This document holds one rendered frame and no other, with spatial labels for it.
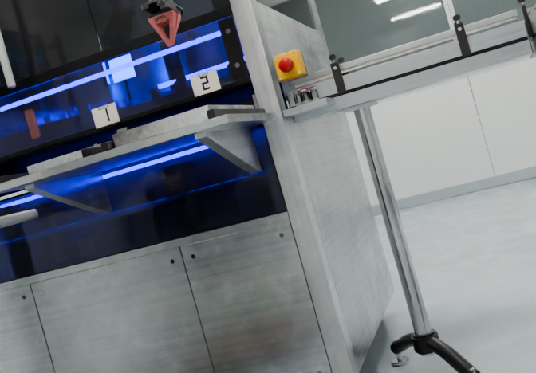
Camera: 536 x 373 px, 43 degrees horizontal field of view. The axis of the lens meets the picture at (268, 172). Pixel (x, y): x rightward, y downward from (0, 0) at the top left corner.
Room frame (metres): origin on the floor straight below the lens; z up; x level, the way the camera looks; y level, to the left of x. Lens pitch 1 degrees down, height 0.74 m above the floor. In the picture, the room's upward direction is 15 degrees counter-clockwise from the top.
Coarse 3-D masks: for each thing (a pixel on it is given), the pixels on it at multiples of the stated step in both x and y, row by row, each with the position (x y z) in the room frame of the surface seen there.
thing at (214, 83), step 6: (210, 72) 1.96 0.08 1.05; (216, 72) 1.96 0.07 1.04; (192, 78) 1.98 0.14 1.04; (198, 78) 1.98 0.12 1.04; (204, 78) 1.97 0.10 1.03; (210, 78) 1.96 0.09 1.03; (216, 78) 1.96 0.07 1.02; (192, 84) 1.98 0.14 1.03; (198, 84) 1.98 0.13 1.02; (204, 84) 1.97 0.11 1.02; (210, 84) 1.97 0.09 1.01; (216, 84) 1.96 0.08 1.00; (198, 90) 1.98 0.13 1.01; (210, 90) 1.97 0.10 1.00
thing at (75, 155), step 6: (60, 156) 1.83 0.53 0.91; (66, 156) 1.83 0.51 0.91; (72, 156) 1.82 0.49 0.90; (78, 156) 1.82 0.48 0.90; (42, 162) 1.85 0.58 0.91; (48, 162) 1.84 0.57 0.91; (54, 162) 1.84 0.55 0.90; (60, 162) 1.83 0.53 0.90; (66, 162) 1.83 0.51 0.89; (30, 168) 1.86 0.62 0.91; (36, 168) 1.86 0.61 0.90; (42, 168) 1.85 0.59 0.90; (48, 168) 1.85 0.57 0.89
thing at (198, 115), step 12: (204, 108) 1.58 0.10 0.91; (216, 108) 1.62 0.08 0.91; (228, 108) 1.70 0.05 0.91; (168, 120) 1.61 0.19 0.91; (180, 120) 1.60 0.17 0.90; (192, 120) 1.59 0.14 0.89; (120, 132) 1.65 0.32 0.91; (132, 132) 1.64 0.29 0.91; (144, 132) 1.63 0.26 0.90; (156, 132) 1.62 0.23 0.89; (120, 144) 1.65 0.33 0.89
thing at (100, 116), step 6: (114, 102) 2.06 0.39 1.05; (96, 108) 2.08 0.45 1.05; (102, 108) 2.07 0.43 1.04; (108, 108) 2.07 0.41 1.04; (114, 108) 2.06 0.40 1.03; (96, 114) 2.08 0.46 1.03; (102, 114) 2.08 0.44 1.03; (108, 114) 2.07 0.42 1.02; (114, 114) 2.06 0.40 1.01; (96, 120) 2.08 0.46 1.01; (102, 120) 2.08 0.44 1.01; (114, 120) 2.07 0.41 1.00; (96, 126) 2.08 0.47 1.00; (102, 126) 2.08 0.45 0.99
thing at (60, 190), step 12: (60, 180) 1.88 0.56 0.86; (72, 180) 1.93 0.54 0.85; (84, 180) 1.99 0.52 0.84; (96, 180) 2.05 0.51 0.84; (36, 192) 1.80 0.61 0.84; (48, 192) 1.82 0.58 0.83; (60, 192) 1.87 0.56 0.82; (72, 192) 1.92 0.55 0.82; (84, 192) 1.97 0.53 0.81; (96, 192) 2.03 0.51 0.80; (72, 204) 1.94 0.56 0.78; (84, 204) 1.96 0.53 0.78; (96, 204) 2.02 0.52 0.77; (108, 204) 2.08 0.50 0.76
